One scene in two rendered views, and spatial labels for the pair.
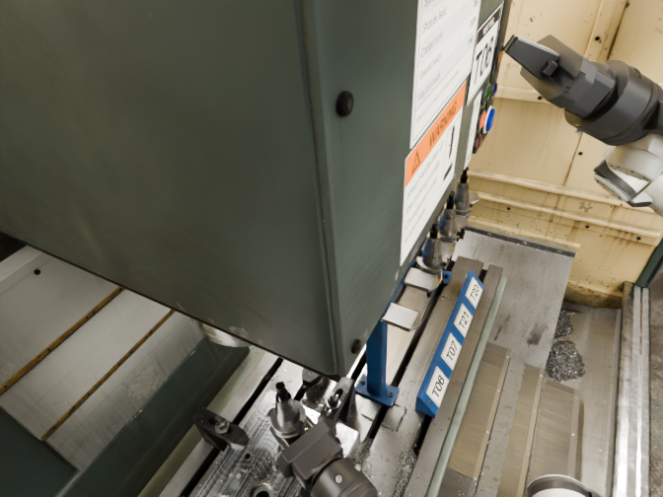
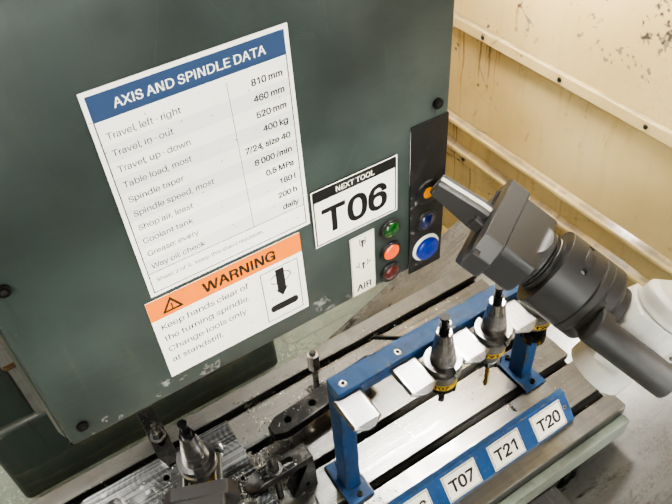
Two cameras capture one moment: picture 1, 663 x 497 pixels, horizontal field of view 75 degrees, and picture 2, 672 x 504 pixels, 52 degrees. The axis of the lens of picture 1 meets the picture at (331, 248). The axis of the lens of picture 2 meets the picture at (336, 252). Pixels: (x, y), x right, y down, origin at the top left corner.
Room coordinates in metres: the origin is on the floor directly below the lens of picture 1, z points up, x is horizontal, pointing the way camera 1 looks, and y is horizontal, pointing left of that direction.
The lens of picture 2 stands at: (-0.01, -0.40, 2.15)
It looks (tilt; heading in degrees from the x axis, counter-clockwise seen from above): 44 degrees down; 29
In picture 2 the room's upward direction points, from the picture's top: 5 degrees counter-clockwise
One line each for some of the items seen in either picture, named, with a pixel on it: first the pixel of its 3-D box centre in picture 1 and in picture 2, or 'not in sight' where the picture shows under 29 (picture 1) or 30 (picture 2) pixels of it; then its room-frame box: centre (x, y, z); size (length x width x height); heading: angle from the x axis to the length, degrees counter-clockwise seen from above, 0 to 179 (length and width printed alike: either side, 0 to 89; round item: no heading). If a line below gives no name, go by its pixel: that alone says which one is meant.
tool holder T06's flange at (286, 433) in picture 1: (288, 418); (197, 460); (0.38, 0.10, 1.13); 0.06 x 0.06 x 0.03
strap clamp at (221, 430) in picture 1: (224, 433); (161, 443); (0.45, 0.27, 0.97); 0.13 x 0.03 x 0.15; 58
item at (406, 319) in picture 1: (403, 317); (359, 412); (0.53, -0.13, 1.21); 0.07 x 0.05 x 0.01; 58
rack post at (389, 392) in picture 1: (376, 356); (345, 441); (0.55, -0.08, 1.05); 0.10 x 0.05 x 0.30; 58
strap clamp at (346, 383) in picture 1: (335, 408); (279, 476); (0.48, 0.02, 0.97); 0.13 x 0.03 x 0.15; 148
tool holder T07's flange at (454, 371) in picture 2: (431, 263); (442, 363); (0.67, -0.21, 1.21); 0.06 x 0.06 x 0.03
